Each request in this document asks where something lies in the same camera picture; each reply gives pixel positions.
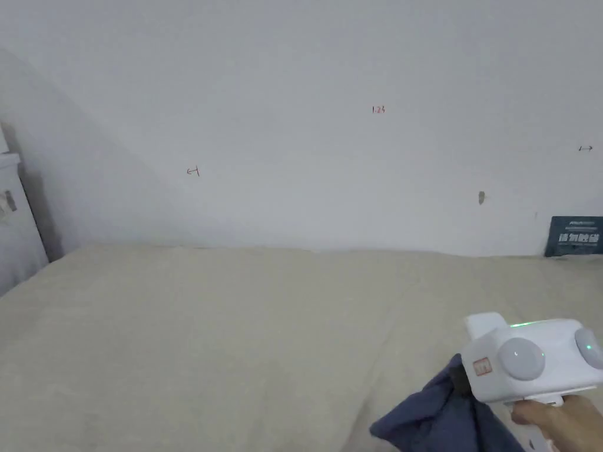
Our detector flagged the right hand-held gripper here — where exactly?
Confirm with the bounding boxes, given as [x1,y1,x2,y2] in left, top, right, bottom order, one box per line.
[449,311,603,452]

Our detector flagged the dark blue shirt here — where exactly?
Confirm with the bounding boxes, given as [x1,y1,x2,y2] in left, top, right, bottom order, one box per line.
[369,353,525,452]

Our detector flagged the person's right hand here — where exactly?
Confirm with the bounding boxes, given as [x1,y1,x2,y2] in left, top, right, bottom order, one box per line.
[511,394,603,452]

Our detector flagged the dark blue sign card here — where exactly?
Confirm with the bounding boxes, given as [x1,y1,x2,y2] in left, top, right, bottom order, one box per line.
[544,216,603,258]

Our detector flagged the bed with beige sheet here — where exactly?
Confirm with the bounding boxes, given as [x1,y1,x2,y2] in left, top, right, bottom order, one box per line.
[0,242,603,452]

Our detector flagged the white cabinet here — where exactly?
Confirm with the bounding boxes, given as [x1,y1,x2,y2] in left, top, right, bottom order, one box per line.
[0,122,50,297]

